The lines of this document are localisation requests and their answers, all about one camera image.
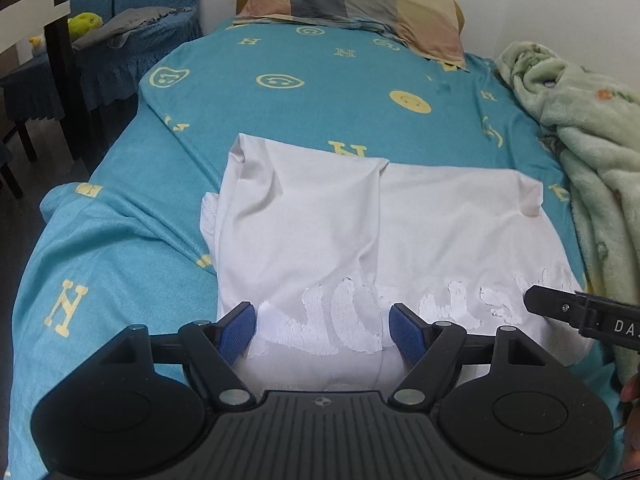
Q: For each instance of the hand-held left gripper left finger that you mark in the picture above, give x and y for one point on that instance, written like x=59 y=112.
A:
x=237 y=330

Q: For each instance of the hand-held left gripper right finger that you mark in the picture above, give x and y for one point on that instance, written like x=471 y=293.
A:
x=405 y=332

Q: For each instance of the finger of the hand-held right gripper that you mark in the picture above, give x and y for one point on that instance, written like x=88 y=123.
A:
x=550 y=302

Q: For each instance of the white shirt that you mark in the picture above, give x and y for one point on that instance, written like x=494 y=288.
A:
x=310 y=220

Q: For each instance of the person's right hand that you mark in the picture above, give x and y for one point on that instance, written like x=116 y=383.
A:
x=634 y=390

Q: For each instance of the pale green fleece blanket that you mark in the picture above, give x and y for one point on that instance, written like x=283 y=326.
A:
x=600 y=125

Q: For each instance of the dining table with black legs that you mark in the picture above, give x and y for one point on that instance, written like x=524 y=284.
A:
x=62 y=60

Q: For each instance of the grey cloth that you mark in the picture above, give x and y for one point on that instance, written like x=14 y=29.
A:
x=125 y=22

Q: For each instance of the yellow-green plush toy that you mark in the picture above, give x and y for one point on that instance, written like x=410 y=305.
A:
x=85 y=25

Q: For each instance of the small yellow toy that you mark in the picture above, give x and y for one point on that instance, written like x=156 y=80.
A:
x=38 y=45

